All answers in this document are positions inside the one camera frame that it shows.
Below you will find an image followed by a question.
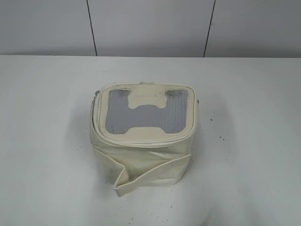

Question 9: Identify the cream fabric zipper bag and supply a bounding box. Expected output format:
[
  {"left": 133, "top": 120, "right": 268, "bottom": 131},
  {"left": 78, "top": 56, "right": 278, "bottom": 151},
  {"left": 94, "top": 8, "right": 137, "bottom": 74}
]
[{"left": 90, "top": 83, "right": 199, "bottom": 197}]

